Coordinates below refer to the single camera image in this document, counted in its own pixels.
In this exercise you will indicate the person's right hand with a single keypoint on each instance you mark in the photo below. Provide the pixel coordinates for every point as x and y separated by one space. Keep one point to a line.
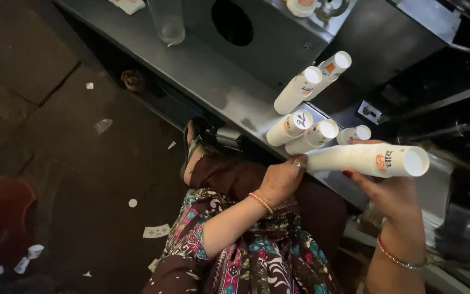
394 200

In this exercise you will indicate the person's left hand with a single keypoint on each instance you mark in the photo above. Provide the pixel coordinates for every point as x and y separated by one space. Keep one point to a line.
280 181

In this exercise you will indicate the person's left fingers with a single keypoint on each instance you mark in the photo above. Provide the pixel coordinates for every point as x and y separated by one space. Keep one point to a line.
299 163

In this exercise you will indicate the long white paper cup stack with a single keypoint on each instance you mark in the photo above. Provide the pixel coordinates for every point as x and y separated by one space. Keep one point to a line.
361 160

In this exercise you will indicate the marked-bottom white paper cup stack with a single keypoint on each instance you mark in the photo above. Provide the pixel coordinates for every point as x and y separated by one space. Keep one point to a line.
290 126

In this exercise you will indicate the short white paper cup stack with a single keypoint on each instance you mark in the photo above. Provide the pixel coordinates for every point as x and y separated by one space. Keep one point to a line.
353 134

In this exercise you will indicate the person's floral dress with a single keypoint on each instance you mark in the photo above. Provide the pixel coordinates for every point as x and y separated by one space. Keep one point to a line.
267 257

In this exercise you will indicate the person's foot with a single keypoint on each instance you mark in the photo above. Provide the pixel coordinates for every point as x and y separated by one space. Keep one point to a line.
192 157

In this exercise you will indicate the black sandal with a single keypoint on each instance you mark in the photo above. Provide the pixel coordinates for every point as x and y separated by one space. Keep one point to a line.
187 155

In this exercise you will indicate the black metal housing with hole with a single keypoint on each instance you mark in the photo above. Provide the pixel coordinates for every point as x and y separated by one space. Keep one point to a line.
275 45

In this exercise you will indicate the thin bangle on right wrist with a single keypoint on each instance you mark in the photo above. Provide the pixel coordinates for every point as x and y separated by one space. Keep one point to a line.
398 261

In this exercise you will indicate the single white paper cup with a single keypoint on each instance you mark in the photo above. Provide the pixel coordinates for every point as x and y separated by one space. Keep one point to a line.
301 6

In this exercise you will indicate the white paper card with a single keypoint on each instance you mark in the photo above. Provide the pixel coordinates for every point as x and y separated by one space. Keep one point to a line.
156 231

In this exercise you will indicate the round white paper disc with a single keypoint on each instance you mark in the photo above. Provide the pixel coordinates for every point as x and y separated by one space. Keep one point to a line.
132 203

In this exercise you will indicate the clear drinking glass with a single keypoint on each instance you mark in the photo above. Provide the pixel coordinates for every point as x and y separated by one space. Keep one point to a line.
169 22

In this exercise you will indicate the crumpled clear plastic scrap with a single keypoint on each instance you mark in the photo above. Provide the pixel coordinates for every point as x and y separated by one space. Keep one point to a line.
103 125

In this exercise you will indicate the white printed paper sheet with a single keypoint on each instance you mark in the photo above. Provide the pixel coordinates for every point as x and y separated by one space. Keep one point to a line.
128 5

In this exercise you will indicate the small white paper cup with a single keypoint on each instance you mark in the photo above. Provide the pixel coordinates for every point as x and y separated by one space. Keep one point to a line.
35 251
21 265

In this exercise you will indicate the red cloth bundle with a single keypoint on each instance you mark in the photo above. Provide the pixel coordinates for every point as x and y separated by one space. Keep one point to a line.
0 220

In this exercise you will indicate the small metal bracket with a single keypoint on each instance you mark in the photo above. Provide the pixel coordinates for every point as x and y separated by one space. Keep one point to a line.
369 112

